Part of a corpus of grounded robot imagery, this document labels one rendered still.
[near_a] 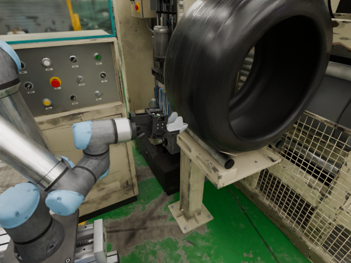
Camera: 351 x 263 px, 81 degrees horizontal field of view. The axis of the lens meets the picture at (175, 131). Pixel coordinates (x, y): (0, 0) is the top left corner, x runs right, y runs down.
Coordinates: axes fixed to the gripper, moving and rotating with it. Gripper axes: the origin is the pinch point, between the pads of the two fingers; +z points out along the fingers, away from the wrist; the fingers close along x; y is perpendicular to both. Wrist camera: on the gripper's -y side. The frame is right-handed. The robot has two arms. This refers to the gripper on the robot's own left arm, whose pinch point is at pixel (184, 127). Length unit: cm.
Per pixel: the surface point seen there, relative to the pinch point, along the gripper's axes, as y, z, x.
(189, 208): -86, 34, 26
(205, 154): -16.8, 15.0, 2.3
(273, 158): -19, 47, -9
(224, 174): -17.4, 14.9, -11.1
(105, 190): -83, -18, 61
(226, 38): 30.5, 2.1, -9.8
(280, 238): -94, 87, -16
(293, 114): 5.6, 43.1, -11.5
